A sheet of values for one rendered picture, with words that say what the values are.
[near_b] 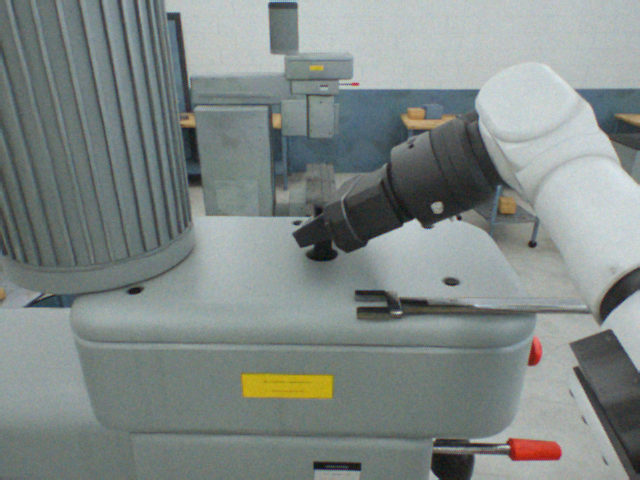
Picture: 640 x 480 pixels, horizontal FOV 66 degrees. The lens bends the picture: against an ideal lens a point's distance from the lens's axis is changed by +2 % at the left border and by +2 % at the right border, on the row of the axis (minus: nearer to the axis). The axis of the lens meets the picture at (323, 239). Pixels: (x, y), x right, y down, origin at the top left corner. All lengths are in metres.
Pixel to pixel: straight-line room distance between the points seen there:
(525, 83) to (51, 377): 0.58
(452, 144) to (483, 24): 6.81
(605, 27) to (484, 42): 1.52
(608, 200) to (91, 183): 0.41
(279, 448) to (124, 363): 0.19
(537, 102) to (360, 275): 0.23
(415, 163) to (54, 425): 0.48
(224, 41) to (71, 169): 6.72
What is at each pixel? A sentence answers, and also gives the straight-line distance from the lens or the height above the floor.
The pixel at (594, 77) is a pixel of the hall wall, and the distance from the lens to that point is 7.85.
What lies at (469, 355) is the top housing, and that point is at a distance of 0.49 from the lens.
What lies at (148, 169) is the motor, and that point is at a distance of 0.50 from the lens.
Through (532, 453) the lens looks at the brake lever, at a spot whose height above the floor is 1.71.
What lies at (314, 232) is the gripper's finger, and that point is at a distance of 0.53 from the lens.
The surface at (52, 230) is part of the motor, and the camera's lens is 0.52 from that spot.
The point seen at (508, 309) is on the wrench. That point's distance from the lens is 0.48.
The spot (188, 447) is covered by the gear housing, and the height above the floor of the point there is 1.71.
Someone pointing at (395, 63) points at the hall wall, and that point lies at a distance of 7.07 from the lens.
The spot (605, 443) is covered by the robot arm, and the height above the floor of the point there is 1.94.
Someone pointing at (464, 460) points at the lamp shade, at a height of 1.49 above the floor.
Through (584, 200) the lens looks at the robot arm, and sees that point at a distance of 0.37.
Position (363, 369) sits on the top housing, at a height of 1.83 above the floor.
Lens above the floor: 2.14
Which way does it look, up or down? 25 degrees down
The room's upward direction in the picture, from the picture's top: straight up
